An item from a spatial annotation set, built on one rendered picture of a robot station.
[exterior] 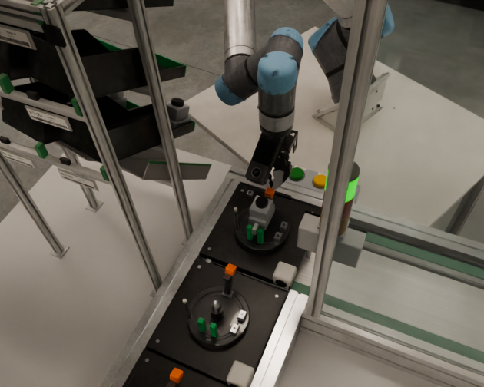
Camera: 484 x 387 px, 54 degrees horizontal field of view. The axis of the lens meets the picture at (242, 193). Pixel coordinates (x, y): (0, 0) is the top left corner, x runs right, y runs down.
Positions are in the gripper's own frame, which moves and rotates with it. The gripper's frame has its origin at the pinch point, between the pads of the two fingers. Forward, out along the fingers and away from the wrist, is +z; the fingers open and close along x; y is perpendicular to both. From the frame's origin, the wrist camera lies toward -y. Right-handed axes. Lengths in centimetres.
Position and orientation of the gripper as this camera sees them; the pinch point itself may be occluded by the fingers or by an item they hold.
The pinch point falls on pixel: (271, 187)
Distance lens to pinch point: 116.0
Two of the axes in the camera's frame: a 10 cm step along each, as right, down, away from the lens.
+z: 0.4, 6.2, 7.9
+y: 4.0, -7.3, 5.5
